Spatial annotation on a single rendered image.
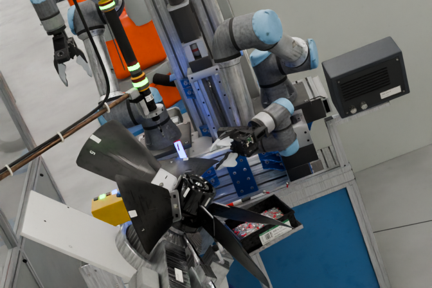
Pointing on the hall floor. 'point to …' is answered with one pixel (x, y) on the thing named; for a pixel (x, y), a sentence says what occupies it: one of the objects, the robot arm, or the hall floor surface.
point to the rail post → (368, 236)
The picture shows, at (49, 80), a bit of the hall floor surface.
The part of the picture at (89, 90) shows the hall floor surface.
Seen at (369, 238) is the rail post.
